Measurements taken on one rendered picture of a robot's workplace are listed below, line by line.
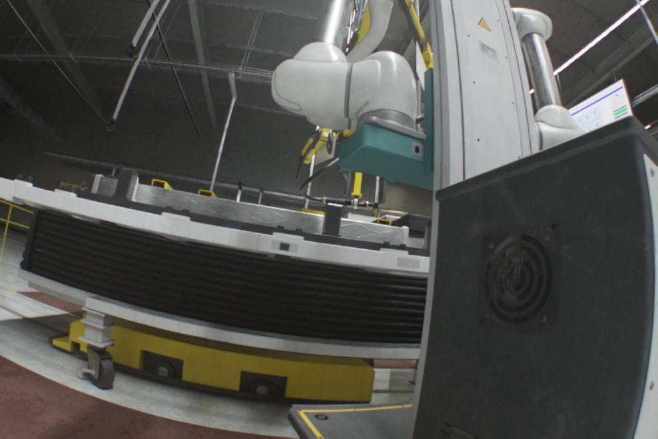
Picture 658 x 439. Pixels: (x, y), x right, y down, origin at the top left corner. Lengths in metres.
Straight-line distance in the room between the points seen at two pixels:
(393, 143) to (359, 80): 0.19
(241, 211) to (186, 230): 0.31
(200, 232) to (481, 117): 1.02
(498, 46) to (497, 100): 0.22
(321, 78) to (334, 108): 0.09
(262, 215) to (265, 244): 0.26
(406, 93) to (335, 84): 0.18
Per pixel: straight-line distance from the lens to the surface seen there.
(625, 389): 0.35
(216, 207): 1.54
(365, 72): 0.88
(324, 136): 3.02
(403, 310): 1.72
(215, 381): 1.84
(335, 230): 1.36
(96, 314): 1.68
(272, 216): 1.52
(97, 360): 1.70
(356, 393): 1.90
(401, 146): 0.79
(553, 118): 1.23
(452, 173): 0.72
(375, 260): 1.34
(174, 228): 1.34
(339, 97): 0.87
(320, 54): 0.94
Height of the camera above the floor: 0.67
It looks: 16 degrees up
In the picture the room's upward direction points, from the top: 7 degrees clockwise
